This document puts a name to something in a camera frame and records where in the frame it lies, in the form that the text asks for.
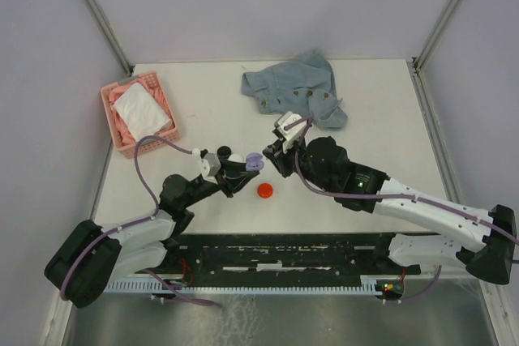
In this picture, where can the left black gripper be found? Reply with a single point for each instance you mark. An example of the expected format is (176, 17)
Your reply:
(230, 177)

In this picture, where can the white folded cloth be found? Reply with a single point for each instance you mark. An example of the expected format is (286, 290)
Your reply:
(141, 112)

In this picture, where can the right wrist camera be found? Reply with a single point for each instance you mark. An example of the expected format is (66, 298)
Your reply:
(289, 128)

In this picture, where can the aluminium frame post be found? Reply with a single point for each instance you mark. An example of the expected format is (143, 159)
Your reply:
(107, 32)
(446, 16)

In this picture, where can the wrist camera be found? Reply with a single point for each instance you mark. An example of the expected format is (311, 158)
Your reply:
(209, 164)
(289, 128)

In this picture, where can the right aluminium frame post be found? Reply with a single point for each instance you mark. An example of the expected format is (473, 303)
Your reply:
(446, 16)

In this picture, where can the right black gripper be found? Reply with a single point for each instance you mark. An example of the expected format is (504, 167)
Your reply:
(275, 152)

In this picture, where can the blue denim jacket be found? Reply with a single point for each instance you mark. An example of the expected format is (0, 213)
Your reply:
(304, 85)

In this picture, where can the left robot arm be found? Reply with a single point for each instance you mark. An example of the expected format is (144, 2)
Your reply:
(94, 256)

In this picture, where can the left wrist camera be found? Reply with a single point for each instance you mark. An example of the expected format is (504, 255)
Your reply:
(209, 164)

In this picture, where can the pink plastic basket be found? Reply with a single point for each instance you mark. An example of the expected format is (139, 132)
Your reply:
(171, 134)

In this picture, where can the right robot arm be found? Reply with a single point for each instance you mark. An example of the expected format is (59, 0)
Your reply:
(479, 240)

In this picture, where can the purple earbud case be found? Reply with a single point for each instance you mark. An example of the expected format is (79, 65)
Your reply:
(254, 162)

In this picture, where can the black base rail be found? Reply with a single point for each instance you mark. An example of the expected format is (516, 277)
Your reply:
(281, 260)

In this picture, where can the left aluminium frame post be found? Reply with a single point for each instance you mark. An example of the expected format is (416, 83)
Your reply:
(107, 32)

